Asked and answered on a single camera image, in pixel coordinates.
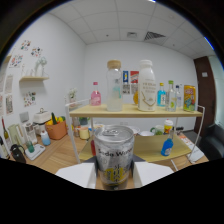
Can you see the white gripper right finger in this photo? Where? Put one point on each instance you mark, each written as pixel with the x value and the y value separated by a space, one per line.
pixel 151 172

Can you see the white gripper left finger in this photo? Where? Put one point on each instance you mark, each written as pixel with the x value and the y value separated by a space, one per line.
pixel 76 174

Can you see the black silver soda water can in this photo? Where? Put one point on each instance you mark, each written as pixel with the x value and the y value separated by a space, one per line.
pixel 114 155

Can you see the yellow cup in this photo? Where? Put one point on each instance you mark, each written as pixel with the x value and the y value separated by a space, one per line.
pixel 84 133

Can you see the round blue liquid bottle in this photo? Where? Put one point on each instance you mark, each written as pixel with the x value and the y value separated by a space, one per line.
pixel 167 146

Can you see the white bowl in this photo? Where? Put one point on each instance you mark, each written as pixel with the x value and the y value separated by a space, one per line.
pixel 146 133

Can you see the white green mug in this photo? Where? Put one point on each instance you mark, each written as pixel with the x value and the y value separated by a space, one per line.
pixel 157 130

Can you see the white paper sheet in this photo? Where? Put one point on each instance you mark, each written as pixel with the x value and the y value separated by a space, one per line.
pixel 190 147

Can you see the white tray pad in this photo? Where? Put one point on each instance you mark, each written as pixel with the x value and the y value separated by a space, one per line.
pixel 35 152

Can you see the light blue small bottle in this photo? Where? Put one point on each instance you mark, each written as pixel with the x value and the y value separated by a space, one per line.
pixel 45 138

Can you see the black handbag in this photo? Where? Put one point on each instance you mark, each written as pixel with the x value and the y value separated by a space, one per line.
pixel 17 155

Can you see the two-tier wooden shelf rack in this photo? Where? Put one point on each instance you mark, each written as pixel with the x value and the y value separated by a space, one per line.
pixel 130 111

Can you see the black chair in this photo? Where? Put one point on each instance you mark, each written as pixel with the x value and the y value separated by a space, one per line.
pixel 213 142

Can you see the clear bottle with green cap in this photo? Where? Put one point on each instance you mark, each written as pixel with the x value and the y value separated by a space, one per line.
pixel 171 99

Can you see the square blue liquid bottle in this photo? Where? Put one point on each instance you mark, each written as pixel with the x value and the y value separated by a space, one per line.
pixel 161 97

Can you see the pink liquid bottle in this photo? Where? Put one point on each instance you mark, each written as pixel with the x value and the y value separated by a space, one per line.
pixel 95 96

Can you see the clear bottle with blue cap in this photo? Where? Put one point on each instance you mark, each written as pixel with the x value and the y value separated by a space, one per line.
pixel 179 97

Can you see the yellow drink can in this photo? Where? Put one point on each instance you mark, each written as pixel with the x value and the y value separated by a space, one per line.
pixel 189 98

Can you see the large white milk bottle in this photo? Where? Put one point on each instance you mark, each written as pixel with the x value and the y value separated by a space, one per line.
pixel 146 88

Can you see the clear bottle with cork lid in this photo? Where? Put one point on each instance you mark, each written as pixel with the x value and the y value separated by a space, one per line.
pixel 114 96

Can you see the dark brown door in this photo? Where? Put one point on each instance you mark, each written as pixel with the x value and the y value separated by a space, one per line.
pixel 204 90

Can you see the white figurine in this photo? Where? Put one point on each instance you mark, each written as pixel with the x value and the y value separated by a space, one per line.
pixel 40 68

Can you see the ceiling air vent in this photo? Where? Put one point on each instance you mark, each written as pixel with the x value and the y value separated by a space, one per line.
pixel 154 35

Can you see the red wall poster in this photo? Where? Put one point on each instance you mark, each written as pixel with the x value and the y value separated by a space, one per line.
pixel 134 76

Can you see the blue wall poster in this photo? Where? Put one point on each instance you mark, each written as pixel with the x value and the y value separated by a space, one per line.
pixel 125 76

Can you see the wooden wall shelf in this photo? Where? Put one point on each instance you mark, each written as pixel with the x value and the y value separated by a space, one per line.
pixel 33 79

